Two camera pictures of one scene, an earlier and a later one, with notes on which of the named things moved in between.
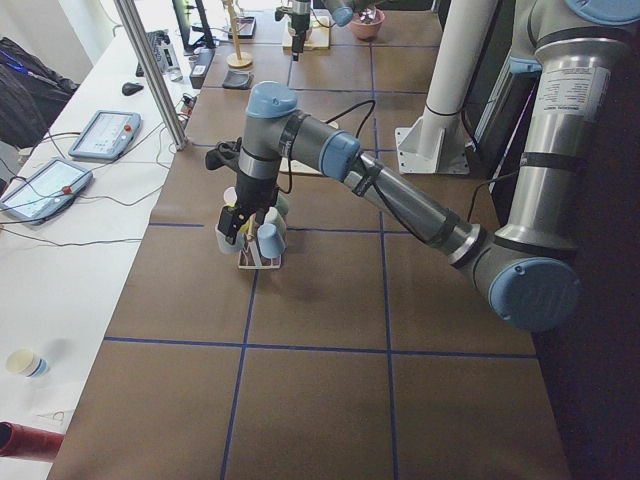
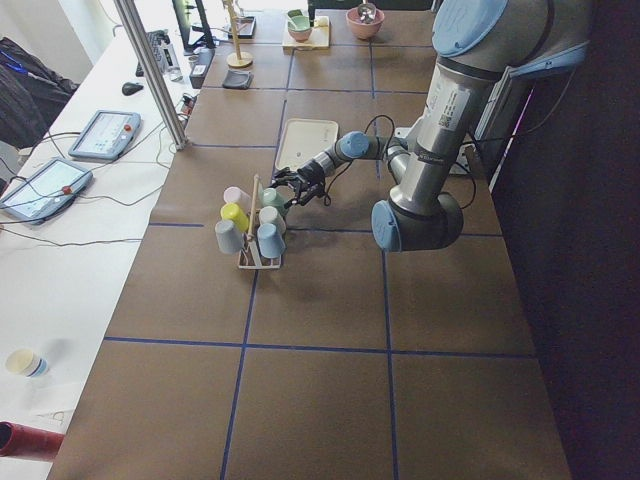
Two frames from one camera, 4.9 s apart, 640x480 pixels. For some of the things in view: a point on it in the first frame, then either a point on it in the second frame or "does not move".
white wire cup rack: (249, 257) does not move
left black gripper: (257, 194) -> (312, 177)
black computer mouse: (130, 88) does not move
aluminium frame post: (137, 38) does not move
